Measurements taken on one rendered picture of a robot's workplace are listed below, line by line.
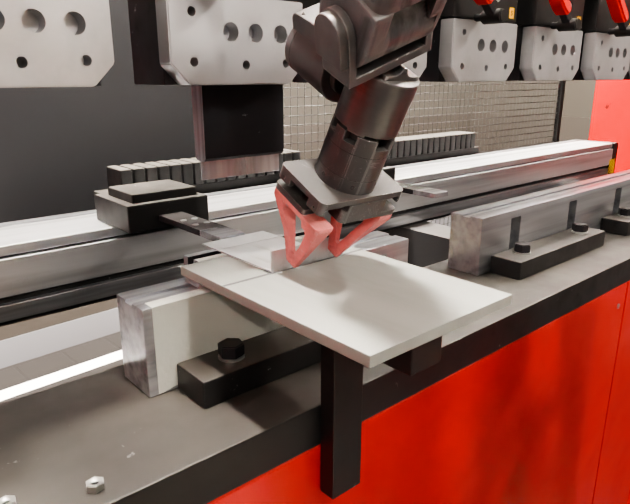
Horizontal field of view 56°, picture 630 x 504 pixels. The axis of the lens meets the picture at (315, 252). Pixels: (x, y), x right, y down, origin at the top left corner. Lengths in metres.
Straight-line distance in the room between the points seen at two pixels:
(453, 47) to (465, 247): 0.33
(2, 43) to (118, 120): 0.64
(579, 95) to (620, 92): 1.91
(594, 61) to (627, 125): 1.54
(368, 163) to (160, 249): 0.45
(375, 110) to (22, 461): 0.41
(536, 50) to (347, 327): 0.65
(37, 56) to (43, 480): 0.33
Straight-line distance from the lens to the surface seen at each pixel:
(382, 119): 0.49
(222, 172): 0.63
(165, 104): 1.16
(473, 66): 0.86
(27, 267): 0.82
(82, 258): 0.84
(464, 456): 0.86
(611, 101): 2.72
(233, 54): 0.58
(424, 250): 1.21
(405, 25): 0.45
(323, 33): 0.44
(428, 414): 0.75
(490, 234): 0.98
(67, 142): 1.09
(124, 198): 0.83
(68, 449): 0.58
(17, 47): 0.50
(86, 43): 0.52
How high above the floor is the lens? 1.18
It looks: 17 degrees down
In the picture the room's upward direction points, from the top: straight up
